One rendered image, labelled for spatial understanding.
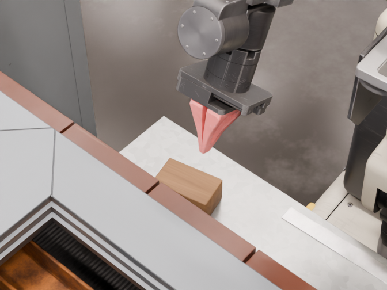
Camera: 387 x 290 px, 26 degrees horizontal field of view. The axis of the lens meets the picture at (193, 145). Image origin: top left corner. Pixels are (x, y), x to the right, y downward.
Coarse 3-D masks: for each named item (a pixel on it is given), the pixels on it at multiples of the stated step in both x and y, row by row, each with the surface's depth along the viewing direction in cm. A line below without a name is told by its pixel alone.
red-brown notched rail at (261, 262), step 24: (0, 72) 138; (24, 96) 134; (48, 120) 131; (72, 120) 131; (96, 144) 127; (120, 168) 124; (168, 192) 121; (192, 216) 118; (216, 240) 116; (240, 240) 116; (264, 264) 113; (288, 288) 110; (312, 288) 110
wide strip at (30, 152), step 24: (0, 144) 124; (24, 144) 124; (48, 144) 124; (0, 168) 121; (24, 168) 121; (48, 168) 121; (0, 192) 118; (24, 192) 118; (48, 192) 118; (0, 216) 115; (24, 216) 115
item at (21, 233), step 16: (48, 208) 118; (64, 208) 117; (16, 224) 115; (32, 224) 116; (48, 224) 118; (64, 224) 117; (80, 224) 116; (0, 240) 114; (16, 240) 115; (80, 240) 116; (96, 240) 114; (0, 256) 114; (112, 256) 113; (128, 256) 111; (128, 272) 112; (144, 272) 111; (144, 288) 111; (160, 288) 109
